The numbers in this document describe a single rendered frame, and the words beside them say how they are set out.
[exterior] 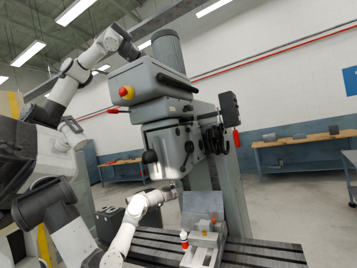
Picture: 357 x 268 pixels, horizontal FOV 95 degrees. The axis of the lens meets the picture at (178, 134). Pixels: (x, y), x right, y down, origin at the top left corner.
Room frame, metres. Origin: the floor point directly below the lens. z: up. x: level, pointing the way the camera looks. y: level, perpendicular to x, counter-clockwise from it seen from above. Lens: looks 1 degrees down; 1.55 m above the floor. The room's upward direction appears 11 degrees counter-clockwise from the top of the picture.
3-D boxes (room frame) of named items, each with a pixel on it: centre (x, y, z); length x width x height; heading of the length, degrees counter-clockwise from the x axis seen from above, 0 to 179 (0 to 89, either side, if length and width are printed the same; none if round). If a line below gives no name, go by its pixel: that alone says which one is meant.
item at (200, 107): (1.37, -0.15, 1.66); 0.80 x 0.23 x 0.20; 153
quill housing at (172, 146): (0.92, 0.08, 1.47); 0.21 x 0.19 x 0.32; 63
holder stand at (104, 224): (1.16, 0.59, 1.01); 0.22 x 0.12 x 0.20; 56
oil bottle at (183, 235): (0.89, 0.08, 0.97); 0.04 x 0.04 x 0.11
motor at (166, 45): (1.14, -0.03, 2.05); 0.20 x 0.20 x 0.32
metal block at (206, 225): (0.86, -0.04, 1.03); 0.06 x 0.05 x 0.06; 65
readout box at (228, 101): (1.04, -0.36, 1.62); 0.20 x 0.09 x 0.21; 153
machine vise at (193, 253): (0.83, -0.03, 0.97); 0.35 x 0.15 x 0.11; 155
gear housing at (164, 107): (0.96, 0.06, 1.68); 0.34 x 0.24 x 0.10; 153
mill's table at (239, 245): (0.95, 0.14, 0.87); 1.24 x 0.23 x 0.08; 63
